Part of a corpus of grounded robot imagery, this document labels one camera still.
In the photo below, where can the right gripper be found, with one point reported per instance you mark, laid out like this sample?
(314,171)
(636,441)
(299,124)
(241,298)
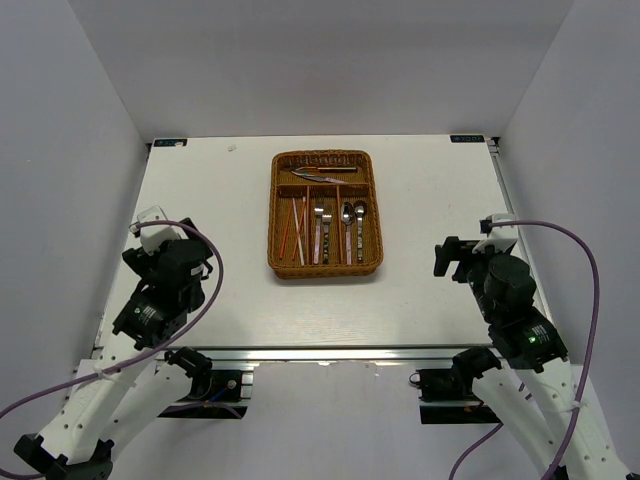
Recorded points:
(451,250)

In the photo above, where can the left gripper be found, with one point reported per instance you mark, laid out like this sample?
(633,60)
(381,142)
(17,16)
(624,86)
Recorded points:
(145,263)

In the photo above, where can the dark-handled steel spoon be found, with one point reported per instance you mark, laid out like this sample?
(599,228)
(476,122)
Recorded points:
(360,210)

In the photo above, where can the pink-handled spoon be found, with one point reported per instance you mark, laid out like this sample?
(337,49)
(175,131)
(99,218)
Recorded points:
(348,217)

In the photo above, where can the white chopstick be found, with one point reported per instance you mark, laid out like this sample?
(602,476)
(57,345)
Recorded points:
(298,232)
(302,216)

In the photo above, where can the dark-handled fork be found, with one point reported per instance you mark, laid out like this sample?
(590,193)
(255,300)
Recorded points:
(326,223)

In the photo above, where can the orange chopstick long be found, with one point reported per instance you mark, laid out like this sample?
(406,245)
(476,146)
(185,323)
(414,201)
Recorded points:
(299,227)

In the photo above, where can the pink-handled fork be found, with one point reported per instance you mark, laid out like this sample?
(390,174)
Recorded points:
(318,213)

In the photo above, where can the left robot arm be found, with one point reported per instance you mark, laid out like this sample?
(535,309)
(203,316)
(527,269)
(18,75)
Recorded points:
(136,377)

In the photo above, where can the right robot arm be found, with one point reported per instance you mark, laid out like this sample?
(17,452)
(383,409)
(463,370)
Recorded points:
(526,377)

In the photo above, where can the right blue corner label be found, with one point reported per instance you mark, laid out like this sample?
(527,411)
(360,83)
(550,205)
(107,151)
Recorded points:
(467,138)

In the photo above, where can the blue corner label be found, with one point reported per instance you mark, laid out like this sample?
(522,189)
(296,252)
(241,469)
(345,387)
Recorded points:
(467,138)
(169,143)

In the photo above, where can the left blue corner label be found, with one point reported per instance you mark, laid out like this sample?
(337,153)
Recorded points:
(169,143)

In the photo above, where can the wicker cutlery tray basket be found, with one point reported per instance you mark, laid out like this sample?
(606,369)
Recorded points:
(298,258)

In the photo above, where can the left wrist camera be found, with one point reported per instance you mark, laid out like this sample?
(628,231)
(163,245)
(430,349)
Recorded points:
(152,237)

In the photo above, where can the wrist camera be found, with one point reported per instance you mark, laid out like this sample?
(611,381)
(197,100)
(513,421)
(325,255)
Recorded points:
(500,236)
(152,237)

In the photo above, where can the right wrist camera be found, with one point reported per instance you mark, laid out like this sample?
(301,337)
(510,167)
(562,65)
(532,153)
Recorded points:
(500,236)

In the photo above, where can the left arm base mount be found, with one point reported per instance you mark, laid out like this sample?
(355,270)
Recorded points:
(222,394)

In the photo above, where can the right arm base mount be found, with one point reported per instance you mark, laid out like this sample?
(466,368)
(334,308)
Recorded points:
(443,400)

